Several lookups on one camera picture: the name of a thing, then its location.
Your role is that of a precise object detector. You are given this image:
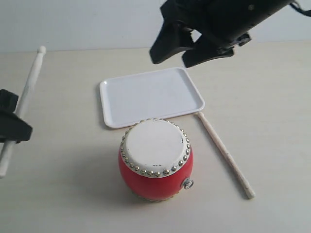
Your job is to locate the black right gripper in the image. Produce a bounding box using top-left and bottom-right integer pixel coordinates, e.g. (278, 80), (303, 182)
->
(149, 0), (253, 68)

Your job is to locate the white wooden drumstick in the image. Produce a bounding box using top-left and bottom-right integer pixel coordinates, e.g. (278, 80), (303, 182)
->
(0, 46), (46, 179)
(197, 111), (256, 199)

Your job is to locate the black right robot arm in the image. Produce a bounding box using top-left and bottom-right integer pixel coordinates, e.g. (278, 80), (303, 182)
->
(149, 0), (311, 68)

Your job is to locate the red small drum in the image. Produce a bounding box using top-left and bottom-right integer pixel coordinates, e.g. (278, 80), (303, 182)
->
(118, 118), (194, 201)

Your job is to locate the white plastic tray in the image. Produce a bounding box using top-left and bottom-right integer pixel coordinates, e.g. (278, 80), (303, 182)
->
(99, 67), (205, 129)

